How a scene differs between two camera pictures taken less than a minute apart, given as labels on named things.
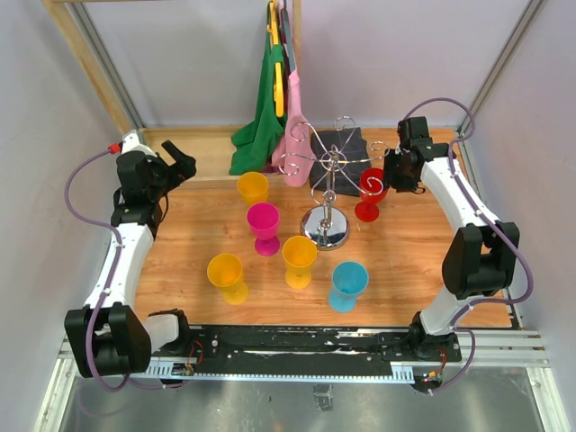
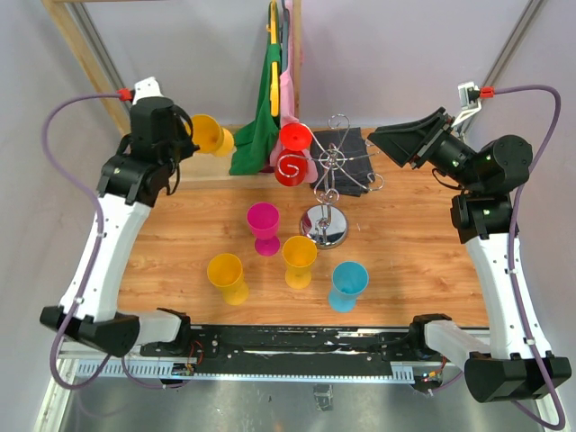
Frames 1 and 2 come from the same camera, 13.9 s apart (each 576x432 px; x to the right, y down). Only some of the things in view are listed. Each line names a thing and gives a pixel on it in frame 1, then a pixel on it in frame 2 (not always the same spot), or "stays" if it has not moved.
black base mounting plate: (288, 351) stays
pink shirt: (294, 152) -> (289, 104)
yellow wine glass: (225, 270) stays
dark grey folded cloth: (337, 158) stays
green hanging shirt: (256, 143) stays
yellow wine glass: (253, 187) -> (210, 137)
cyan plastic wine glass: (348, 280) stays
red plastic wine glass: (372, 190) -> (291, 166)
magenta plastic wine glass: (263, 219) stays
